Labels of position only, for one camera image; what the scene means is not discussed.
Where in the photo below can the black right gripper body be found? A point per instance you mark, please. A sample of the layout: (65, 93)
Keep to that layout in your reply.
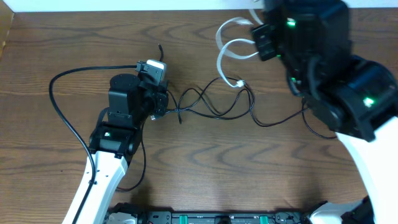
(295, 66)

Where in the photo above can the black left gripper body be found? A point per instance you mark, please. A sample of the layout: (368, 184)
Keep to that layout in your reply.
(158, 107)

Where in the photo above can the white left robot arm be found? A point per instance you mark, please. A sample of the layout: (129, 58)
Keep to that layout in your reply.
(116, 137)

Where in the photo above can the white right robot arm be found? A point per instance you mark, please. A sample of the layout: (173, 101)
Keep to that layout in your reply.
(356, 98)

